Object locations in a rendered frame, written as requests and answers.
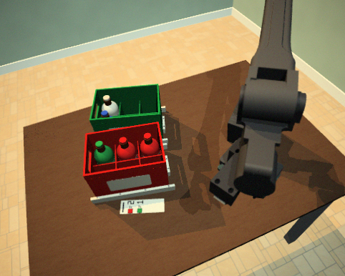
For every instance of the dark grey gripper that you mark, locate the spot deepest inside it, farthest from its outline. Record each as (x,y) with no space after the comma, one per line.
(224,158)

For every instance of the white paper pick list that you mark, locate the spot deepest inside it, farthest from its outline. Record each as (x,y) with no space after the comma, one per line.
(142,206)

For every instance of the white bottle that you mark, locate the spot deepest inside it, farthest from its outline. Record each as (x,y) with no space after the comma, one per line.
(110,106)

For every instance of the red crate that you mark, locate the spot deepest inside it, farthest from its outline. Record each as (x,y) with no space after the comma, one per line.
(129,175)

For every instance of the blue bottle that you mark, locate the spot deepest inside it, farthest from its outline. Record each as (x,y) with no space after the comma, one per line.
(105,114)

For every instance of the green bottle crate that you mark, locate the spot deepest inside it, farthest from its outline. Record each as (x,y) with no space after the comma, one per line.
(128,100)

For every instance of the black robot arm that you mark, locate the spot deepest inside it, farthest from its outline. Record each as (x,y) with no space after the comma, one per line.
(266,111)

